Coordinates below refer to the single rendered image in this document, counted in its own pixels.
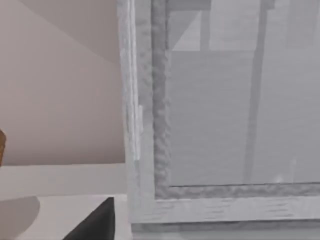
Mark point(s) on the grey cabinet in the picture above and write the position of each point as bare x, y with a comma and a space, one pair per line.
225, 112

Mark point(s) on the brown bread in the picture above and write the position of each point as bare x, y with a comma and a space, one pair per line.
1, 147

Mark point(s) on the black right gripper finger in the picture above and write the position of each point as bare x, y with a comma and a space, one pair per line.
98, 224

